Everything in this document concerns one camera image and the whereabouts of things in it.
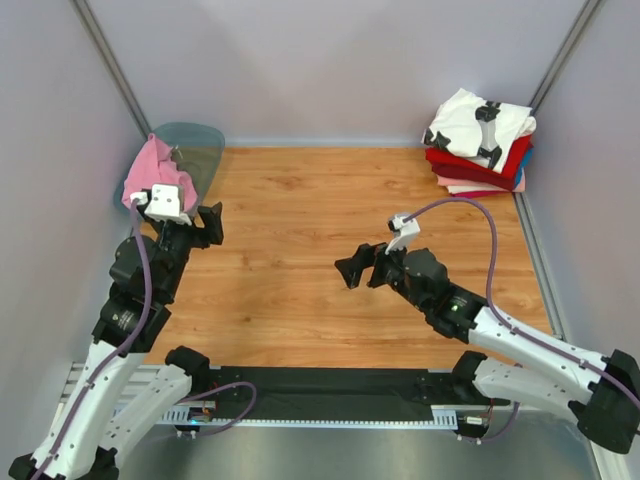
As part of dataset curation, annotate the teal transparent plastic bin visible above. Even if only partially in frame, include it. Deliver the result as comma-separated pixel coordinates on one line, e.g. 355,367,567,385
114,122,225,213

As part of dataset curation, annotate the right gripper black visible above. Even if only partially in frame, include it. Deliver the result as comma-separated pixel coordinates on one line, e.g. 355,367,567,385
335,236,428,315

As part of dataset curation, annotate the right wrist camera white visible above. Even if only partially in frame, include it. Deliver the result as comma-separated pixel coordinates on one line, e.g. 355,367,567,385
385,213,421,255

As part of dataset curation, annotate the crimson folded shirt bottom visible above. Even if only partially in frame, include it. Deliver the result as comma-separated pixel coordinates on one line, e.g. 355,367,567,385
450,190,512,201

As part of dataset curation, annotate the slotted grey cable duct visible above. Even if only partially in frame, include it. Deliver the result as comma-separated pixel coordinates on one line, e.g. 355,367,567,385
154,405,461,429

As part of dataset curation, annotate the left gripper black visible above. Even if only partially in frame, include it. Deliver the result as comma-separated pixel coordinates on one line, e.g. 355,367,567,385
139,200,225,298

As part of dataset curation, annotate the light pink folded shirt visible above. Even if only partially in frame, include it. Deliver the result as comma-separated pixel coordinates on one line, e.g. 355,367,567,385
432,167,526,195

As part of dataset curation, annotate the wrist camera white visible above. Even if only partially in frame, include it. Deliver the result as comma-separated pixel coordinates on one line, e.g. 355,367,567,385
385,213,421,255
129,184,191,224

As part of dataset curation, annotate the pink t shirt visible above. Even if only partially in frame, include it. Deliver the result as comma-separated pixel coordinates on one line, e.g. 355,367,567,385
121,133,198,225

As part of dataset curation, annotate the white black printed folded shirt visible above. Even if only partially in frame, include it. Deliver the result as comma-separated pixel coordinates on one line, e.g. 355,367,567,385
422,89,537,173

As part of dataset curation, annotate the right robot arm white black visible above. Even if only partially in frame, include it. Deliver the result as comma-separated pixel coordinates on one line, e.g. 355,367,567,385
334,243,639,454

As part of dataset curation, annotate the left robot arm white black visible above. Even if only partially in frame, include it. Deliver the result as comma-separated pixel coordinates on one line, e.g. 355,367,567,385
8,203,224,479

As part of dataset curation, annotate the blue folded shirt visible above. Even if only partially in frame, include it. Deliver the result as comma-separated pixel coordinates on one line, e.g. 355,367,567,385
520,145,534,169

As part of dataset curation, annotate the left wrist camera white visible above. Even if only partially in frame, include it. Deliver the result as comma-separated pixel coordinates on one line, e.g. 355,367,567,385
129,184,191,224

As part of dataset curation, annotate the aluminium frame post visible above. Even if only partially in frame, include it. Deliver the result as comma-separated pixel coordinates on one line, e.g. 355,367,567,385
70,0,151,138
529,0,606,116

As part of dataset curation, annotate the aluminium frame post right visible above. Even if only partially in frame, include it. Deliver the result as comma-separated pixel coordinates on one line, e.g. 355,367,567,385
529,0,606,116

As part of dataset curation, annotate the red folded shirt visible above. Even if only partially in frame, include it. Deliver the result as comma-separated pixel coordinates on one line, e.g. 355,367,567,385
425,135,533,190

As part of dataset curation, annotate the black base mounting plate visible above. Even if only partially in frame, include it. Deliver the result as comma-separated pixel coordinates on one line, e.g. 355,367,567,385
207,366,508,422

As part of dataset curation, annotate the aluminium frame post left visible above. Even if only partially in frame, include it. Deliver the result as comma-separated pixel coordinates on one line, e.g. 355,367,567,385
70,0,151,138

